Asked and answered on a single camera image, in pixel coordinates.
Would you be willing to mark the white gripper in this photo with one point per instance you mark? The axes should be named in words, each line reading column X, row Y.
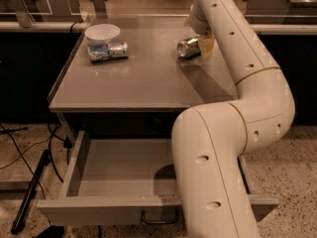
column 200, row 26

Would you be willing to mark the green soda can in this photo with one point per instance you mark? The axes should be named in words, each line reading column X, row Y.
column 188, row 48

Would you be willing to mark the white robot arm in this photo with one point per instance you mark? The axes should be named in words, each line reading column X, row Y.
column 262, row 113

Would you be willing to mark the grey cabinet with top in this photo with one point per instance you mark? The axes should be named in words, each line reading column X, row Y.
column 151, row 78

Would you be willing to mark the blue silver crushed can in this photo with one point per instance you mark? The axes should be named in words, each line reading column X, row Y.
column 110, row 51

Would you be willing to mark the open grey top drawer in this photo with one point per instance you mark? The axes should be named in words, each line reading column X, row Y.
column 110, row 181

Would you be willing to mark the background desk right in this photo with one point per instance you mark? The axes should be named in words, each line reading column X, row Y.
column 282, row 12

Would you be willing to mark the background desk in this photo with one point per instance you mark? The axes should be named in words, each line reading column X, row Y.
column 40, row 10
column 282, row 12

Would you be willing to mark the white bowl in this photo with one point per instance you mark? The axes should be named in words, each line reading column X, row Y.
column 102, row 34

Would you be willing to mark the background desk left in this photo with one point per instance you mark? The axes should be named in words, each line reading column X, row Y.
column 40, row 10

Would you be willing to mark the black bar on floor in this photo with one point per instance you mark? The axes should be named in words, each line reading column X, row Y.
column 18, row 223

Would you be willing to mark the black drawer handle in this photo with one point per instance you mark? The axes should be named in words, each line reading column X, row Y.
column 145, row 220

